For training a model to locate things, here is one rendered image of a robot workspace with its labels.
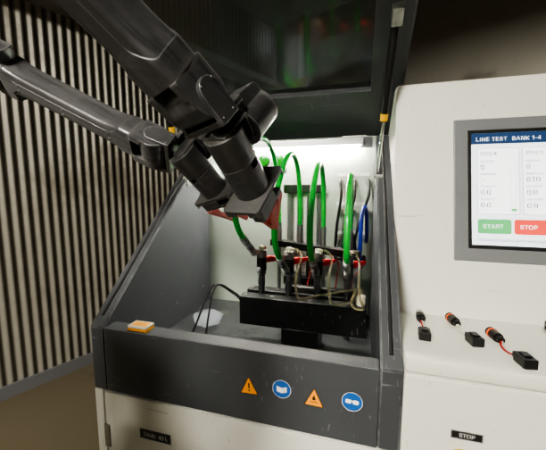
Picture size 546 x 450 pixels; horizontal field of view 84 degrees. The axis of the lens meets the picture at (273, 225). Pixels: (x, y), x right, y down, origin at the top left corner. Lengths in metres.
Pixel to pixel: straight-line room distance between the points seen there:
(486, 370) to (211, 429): 0.56
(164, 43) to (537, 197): 0.82
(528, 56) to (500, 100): 2.24
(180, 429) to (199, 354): 0.20
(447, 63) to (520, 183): 2.44
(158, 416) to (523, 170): 1.02
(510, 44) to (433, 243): 2.55
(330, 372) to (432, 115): 0.67
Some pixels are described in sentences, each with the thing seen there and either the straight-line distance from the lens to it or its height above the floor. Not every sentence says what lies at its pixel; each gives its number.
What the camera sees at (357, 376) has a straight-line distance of 0.65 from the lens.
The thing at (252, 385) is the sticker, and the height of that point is 0.87.
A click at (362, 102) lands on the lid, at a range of 1.02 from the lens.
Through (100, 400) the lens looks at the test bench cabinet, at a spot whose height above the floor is 0.76.
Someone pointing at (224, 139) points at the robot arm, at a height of 1.34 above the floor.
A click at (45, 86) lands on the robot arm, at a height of 1.48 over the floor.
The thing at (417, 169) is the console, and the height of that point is 1.33.
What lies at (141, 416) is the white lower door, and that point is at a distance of 0.91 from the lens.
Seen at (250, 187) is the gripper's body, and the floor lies 1.28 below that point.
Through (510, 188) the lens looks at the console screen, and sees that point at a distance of 0.91.
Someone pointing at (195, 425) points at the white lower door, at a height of 0.75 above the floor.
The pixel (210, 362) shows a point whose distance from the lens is 0.73.
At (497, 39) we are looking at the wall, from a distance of 3.27.
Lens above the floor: 1.28
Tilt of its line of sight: 7 degrees down
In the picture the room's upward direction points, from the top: straight up
